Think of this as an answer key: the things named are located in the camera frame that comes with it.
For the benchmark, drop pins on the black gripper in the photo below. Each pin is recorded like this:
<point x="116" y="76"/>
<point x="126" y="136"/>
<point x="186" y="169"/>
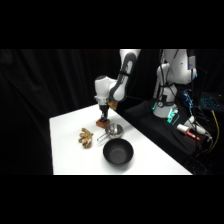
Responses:
<point x="103" y="108"/>

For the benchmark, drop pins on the wooden block with blue circle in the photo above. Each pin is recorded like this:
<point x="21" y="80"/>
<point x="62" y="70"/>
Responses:
<point x="102" y="124"/>

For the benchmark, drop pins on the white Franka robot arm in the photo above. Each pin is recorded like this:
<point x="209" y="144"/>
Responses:
<point x="101" y="87"/>

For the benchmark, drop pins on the tiger striped plush toy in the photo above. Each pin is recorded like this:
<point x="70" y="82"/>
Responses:
<point x="86" y="137"/>

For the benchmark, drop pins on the black bowl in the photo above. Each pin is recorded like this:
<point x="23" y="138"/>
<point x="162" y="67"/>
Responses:
<point x="118" y="152"/>

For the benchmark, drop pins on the black robot stand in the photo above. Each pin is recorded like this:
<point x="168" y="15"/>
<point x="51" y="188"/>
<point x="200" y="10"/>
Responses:
<point x="150" y="130"/>

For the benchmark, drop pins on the black curtain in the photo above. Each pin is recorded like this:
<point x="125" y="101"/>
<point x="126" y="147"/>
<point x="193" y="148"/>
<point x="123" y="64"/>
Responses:
<point x="50" y="83"/>

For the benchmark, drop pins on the small green light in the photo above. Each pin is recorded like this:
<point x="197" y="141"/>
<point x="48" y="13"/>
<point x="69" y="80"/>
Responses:
<point x="173" y="116"/>

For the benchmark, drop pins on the white cylinder with red tip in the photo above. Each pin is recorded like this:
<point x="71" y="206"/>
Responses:
<point x="186" y="130"/>

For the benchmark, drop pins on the blue lit keyboard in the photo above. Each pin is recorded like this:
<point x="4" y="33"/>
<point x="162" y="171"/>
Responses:
<point x="210" y="101"/>

